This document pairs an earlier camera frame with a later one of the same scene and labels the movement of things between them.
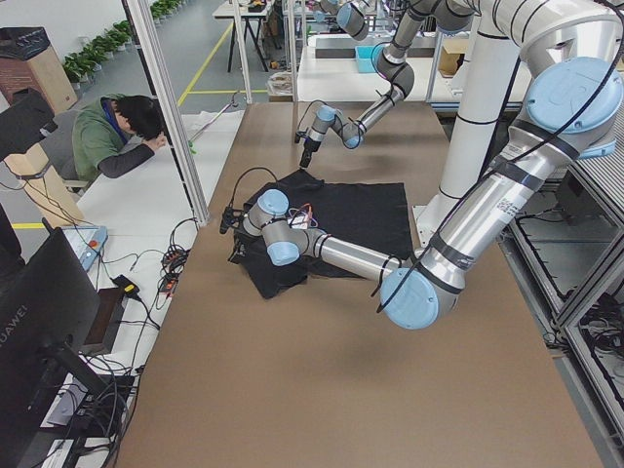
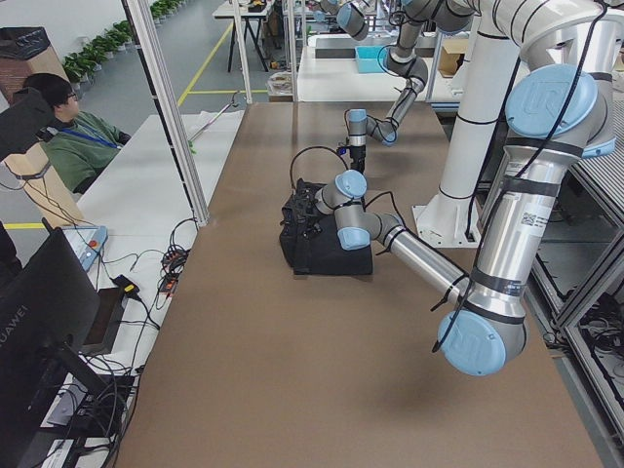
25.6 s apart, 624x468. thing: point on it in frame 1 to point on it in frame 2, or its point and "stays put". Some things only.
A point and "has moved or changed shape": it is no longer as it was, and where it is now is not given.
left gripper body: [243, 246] to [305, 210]
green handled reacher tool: [233, 102] stays put
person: [115, 134] to [81, 142]
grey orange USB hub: [175, 257] stays put
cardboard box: [451, 56] stays put
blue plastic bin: [364, 56] stays put
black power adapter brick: [129, 287] stays put
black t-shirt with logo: [273, 279] has moved or changed shape
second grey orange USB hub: [170, 282] stays put
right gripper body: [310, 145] to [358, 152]
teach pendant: [87, 242] stays put
